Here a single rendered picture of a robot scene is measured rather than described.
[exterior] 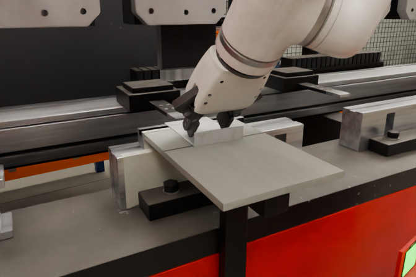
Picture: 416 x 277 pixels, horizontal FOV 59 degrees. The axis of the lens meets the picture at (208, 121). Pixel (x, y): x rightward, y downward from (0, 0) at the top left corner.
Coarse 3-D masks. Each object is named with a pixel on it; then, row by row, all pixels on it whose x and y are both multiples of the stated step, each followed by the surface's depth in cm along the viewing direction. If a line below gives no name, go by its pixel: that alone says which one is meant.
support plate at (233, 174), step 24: (168, 144) 57; (216, 144) 57; (240, 144) 57; (264, 144) 57; (288, 144) 57; (192, 168) 48; (216, 168) 48; (240, 168) 48; (264, 168) 48; (288, 168) 48; (312, 168) 48; (336, 168) 48; (216, 192) 42; (240, 192) 42; (264, 192) 42; (288, 192) 44
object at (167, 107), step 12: (132, 84) 83; (144, 84) 83; (156, 84) 83; (168, 84) 83; (120, 96) 85; (132, 96) 79; (144, 96) 80; (156, 96) 81; (168, 96) 83; (132, 108) 79; (144, 108) 81; (156, 108) 77; (168, 108) 75; (180, 120) 69
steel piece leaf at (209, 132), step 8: (208, 120) 68; (176, 128) 63; (200, 128) 63; (208, 128) 63; (216, 128) 63; (224, 128) 57; (232, 128) 58; (240, 128) 58; (184, 136) 59; (200, 136) 55; (208, 136) 56; (216, 136) 57; (224, 136) 57; (232, 136) 58; (240, 136) 59; (192, 144) 56; (200, 144) 56; (208, 144) 56
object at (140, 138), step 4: (240, 116) 71; (216, 120) 69; (240, 120) 70; (164, 124) 66; (140, 128) 64; (144, 128) 64; (148, 128) 64; (152, 128) 65; (156, 128) 65; (160, 128) 65; (140, 132) 64; (140, 136) 63; (140, 140) 64; (140, 144) 64
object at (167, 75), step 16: (160, 32) 59; (176, 32) 60; (192, 32) 62; (208, 32) 63; (160, 48) 60; (176, 48) 61; (192, 48) 62; (208, 48) 64; (160, 64) 61; (176, 64) 62; (192, 64) 63; (160, 80) 62
